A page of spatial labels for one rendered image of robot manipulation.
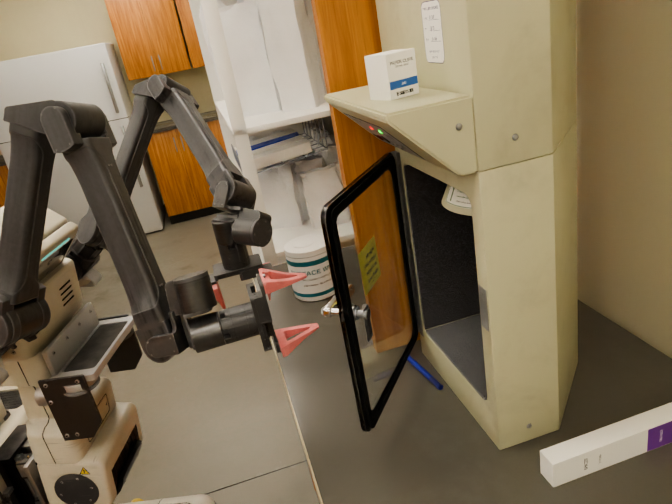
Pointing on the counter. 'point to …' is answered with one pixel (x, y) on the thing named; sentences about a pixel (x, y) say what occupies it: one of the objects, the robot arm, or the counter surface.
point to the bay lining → (441, 252)
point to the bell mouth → (456, 201)
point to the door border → (344, 295)
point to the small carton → (392, 74)
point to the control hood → (420, 123)
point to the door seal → (348, 288)
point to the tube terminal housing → (511, 196)
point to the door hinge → (408, 239)
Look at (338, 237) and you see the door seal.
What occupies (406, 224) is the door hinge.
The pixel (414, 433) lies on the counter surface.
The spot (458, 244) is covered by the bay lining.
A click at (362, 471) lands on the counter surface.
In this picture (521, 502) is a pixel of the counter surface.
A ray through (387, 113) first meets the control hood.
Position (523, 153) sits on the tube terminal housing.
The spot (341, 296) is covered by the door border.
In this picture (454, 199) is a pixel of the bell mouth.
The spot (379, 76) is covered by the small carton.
